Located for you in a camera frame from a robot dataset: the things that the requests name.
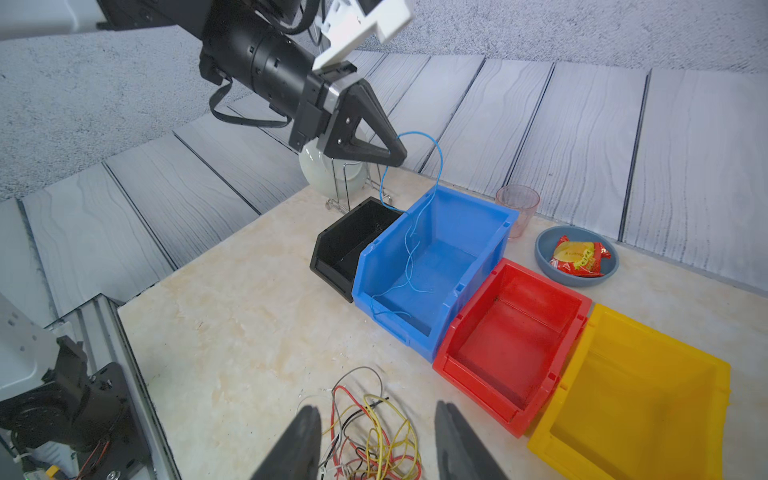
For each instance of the black storage bin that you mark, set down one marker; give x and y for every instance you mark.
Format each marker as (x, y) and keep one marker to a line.
(338, 247)

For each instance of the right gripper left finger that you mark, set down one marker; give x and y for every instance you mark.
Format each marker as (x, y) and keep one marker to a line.
(296, 455)

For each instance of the red yellow snack packet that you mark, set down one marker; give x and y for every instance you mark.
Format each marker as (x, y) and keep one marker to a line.
(579, 259)

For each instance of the red storage bin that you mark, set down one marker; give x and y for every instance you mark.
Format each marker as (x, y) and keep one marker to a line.
(507, 347)

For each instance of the pink plastic cup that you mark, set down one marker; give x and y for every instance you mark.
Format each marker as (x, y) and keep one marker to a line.
(522, 199)

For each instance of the blue bowl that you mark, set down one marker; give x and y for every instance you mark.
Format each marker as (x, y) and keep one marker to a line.
(547, 242)

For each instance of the white plate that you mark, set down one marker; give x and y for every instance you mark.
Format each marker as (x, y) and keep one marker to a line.
(315, 166)

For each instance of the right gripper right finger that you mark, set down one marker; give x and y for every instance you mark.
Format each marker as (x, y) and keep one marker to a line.
(460, 452)

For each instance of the yellow storage bin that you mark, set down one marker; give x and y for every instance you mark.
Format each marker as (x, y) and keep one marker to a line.
(635, 403)

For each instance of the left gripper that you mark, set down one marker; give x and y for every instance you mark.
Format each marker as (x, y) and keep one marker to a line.
(306, 95)

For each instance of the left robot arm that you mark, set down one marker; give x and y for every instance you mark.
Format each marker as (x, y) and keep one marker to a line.
(276, 63)

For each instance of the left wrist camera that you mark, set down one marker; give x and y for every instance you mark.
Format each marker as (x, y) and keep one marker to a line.
(347, 24)

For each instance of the aluminium front rail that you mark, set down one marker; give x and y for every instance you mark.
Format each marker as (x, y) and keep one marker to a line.
(97, 326)

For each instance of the blue storage bin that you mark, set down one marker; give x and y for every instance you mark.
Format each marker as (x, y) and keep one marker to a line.
(416, 276)

